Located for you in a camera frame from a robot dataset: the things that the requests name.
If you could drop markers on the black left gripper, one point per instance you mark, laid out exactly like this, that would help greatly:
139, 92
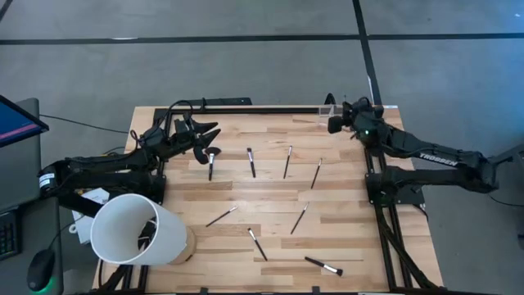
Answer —
184, 143

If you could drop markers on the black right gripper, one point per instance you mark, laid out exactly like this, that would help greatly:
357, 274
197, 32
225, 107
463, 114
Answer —
356, 121

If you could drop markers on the fluffy black powder brush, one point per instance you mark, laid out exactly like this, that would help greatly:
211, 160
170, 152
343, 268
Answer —
210, 164

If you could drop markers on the thin black makeup brush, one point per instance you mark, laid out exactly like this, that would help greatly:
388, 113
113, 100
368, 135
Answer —
221, 216
287, 162
316, 173

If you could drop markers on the black silver-ferrule makeup brush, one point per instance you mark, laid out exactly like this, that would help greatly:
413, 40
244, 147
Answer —
257, 245
251, 163

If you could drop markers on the short black pen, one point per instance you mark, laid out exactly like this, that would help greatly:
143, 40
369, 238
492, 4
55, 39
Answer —
299, 218

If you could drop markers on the wide black makeup brush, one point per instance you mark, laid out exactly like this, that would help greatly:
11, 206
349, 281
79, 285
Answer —
323, 266

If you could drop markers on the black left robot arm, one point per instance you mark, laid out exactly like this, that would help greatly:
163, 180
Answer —
102, 164

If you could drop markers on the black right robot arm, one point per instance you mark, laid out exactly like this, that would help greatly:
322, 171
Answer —
442, 160

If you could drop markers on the clear acrylic container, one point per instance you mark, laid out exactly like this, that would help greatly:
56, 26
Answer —
329, 114

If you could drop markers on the black arch clamp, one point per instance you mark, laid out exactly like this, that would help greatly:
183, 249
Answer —
330, 99

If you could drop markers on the black bar device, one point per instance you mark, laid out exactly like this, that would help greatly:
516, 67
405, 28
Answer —
221, 101

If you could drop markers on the white cylindrical cup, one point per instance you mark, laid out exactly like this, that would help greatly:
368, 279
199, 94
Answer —
135, 229

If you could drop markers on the white papers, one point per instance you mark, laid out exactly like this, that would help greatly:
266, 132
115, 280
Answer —
92, 201

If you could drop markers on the black support beam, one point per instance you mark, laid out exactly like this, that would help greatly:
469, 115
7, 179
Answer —
78, 204

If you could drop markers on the dark metal stand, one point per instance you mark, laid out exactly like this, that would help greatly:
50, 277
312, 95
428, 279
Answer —
511, 152

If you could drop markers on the blue screen monitor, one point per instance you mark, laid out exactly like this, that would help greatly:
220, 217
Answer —
18, 123

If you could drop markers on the gray side desk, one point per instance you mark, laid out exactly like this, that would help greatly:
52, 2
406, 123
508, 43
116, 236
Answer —
24, 184

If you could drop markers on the black computer mouse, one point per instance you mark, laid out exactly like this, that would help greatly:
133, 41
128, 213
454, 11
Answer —
41, 270

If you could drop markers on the black keyboard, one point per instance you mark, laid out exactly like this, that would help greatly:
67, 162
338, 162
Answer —
7, 235

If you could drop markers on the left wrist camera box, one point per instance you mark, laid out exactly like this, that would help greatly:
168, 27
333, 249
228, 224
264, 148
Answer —
183, 124

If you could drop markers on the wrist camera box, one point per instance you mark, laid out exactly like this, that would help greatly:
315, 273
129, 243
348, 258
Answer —
362, 104
183, 124

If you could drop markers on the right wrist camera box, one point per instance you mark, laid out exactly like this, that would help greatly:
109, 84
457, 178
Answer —
362, 104

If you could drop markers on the small black bracket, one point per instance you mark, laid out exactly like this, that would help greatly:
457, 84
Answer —
315, 290
203, 290

